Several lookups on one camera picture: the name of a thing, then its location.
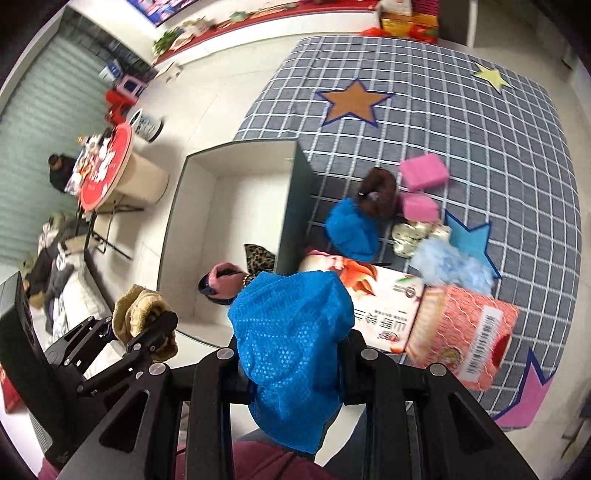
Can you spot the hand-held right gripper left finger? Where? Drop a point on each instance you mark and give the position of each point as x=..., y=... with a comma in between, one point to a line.
x=217, y=383

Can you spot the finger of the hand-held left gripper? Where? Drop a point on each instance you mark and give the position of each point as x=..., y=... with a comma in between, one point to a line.
x=138, y=350
x=81, y=341

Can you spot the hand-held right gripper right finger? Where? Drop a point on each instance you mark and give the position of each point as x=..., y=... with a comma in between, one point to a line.
x=374, y=383

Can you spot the tan fuzzy plush sock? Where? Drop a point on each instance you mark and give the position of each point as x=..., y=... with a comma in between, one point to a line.
x=134, y=307

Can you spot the blue bubble-textured shower cap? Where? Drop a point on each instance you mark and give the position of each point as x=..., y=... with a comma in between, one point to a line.
x=352, y=230
x=286, y=341

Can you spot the light blue fluffy puff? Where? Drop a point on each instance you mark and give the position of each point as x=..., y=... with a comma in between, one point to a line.
x=450, y=265

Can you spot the cream dotted satin scrunchie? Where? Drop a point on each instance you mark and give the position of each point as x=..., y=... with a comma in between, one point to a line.
x=406, y=237

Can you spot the white storage box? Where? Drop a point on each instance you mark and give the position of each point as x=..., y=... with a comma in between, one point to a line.
x=221, y=212

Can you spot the pink sponge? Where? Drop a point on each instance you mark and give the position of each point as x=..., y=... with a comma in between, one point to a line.
x=425, y=171
x=419, y=206

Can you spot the brown hair scrunchie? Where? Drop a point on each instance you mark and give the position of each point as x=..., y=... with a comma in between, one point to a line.
x=378, y=191

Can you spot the pile of clothes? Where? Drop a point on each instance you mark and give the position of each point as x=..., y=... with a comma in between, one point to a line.
x=53, y=272

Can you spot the white and orange tissue packet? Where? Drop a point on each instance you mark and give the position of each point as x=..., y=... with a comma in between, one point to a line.
x=369, y=300

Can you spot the person's maroon clothing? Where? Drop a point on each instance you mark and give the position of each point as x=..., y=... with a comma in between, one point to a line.
x=258, y=464

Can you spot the pink netted packet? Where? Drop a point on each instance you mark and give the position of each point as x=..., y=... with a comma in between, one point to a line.
x=461, y=332

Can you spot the pink plush slipper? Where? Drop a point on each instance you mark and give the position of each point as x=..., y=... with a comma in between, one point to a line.
x=221, y=279

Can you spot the leopard print cloth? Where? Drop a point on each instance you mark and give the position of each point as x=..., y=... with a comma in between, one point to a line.
x=259, y=259

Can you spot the beige drum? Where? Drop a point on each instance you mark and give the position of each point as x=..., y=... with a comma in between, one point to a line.
x=143, y=182

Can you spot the round red table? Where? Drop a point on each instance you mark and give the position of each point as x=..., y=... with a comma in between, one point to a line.
x=107, y=166

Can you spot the white patterned jar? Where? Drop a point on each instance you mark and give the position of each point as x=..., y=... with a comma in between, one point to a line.
x=145, y=125

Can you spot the red plastic stool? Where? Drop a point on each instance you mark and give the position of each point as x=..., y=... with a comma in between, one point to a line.
x=119, y=104

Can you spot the pink plastic stool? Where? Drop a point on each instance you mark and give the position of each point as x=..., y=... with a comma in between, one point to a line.
x=131, y=86

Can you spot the grey checked mat with stars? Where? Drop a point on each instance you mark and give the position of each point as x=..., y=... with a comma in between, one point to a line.
x=461, y=115

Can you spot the green potted plant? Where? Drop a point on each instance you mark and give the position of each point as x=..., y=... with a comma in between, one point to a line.
x=168, y=40

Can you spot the yellow gift box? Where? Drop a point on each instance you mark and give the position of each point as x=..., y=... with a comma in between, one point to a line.
x=411, y=28

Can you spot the white gift bag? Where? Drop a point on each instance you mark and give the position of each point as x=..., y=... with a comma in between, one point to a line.
x=392, y=5

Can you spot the red striped box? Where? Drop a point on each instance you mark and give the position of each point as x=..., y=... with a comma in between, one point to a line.
x=425, y=7

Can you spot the wall poster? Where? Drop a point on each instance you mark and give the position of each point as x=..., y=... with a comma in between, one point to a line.
x=184, y=9

